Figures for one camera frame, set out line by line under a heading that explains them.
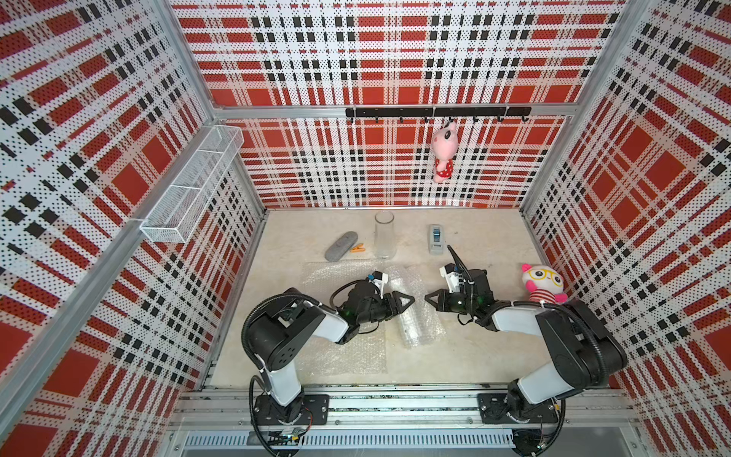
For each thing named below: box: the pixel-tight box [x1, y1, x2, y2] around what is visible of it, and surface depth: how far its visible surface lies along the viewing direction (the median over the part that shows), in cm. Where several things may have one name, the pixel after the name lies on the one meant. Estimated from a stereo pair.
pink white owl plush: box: [521, 263, 569, 304], surface depth 92 cm
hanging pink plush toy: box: [431, 121, 459, 182], surface depth 95 cm
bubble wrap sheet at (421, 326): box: [385, 264, 447, 350], surface depth 88 cm
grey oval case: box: [324, 230, 359, 262], surface depth 109 cm
